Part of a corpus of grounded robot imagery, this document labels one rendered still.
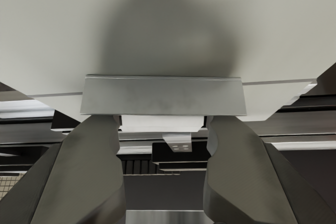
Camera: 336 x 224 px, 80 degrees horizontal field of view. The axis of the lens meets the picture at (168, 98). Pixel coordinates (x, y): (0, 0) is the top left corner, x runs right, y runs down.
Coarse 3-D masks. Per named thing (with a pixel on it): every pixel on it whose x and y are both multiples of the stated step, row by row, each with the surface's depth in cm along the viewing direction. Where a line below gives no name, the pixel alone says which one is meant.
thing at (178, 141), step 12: (168, 132) 25; (180, 132) 24; (156, 144) 39; (168, 144) 30; (180, 144) 30; (192, 144) 38; (204, 144) 38; (156, 156) 38; (168, 156) 38; (180, 156) 38; (192, 156) 38; (204, 156) 37; (168, 168) 38; (180, 168) 38; (192, 168) 38; (204, 168) 38
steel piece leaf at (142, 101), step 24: (96, 96) 10; (120, 96) 10; (144, 96) 10; (168, 96) 11; (192, 96) 11; (216, 96) 11; (240, 96) 11; (144, 120) 19; (168, 120) 19; (192, 120) 19
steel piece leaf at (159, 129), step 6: (120, 126) 21; (126, 126) 21; (132, 126) 21; (138, 126) 21; (144, 126) 21; (150, 126) 21; (156, 126) 21; (162, 126) 21; (168, 126) 21; (174, 126) 21; (180, 126) 21; (186, 126) 21; (192, 126) 21; (198, 126) 21
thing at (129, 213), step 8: (128, 216) 20; (136, 216) 19; (144, 216) 19; (152, 216) 19; (160, 216) 19; (168, 216) 19; (176, 216) 19; (184, 216) 19; (192, 216) 19; (200, 216) 19
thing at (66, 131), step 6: (54, 114) 23; (60, 114) 23; (54, 120) 23; (60, 120) 23; (66, 120) 23; (72, 120) 22; (54, 126) 22; (60, 126) 22; (66, 126) 22; (72, 126) 22; (204, 126) 23; (66, 132) 24; (120, 132) 24
